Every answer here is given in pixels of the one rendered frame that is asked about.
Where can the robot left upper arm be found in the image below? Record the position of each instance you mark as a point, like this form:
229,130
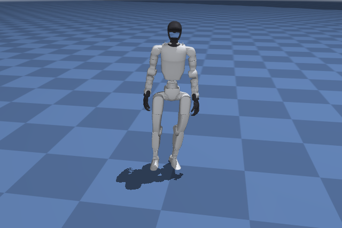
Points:
190,51

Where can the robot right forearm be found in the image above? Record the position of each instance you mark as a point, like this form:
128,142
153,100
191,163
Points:
149,82

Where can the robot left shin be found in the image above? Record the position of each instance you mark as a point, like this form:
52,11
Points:
177,143

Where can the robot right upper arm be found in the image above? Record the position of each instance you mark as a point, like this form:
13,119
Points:
156,50

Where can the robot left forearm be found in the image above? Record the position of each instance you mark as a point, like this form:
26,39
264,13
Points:
194,86

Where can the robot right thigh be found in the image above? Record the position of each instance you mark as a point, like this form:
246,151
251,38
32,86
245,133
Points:
157,109

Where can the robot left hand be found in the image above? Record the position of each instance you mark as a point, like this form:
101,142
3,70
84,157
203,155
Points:
195,105

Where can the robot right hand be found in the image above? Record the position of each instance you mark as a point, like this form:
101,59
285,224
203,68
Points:
145,100

